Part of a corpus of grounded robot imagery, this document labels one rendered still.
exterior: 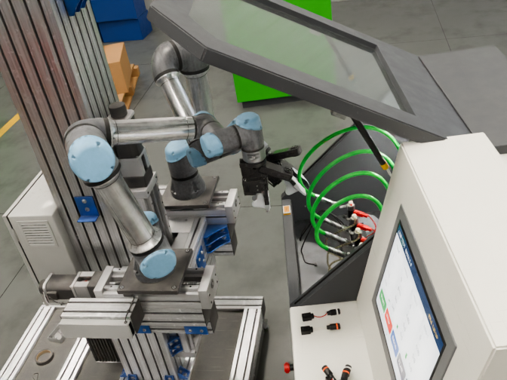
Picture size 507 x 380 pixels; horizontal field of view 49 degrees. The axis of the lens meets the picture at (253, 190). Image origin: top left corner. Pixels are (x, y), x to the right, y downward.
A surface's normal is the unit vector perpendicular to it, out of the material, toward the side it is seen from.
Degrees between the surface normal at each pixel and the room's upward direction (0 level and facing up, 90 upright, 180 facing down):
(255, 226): 0
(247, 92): 90
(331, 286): 90
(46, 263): 90
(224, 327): 0
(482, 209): 0
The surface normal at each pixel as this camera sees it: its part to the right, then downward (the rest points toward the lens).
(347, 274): 0.00, 0.55
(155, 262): 0.44, 0.55
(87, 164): 0.36, 0.36
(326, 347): -0.14, -0.82
